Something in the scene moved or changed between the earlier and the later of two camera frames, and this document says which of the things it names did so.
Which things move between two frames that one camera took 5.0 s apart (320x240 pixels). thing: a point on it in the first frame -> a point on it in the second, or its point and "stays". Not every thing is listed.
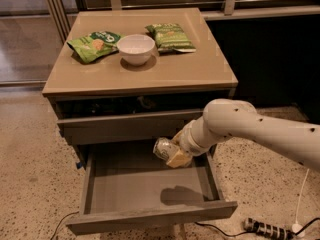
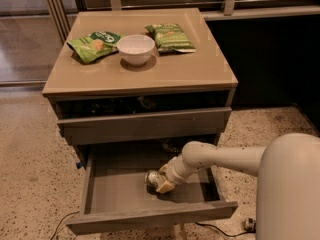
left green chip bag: [94, 45] stays
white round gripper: [187, 145] -> [172, 175]
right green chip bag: [171, 37] stays
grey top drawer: [136, 128] stays
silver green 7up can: [165, 149] -> [152, 177]
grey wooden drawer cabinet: [122, 80] stays
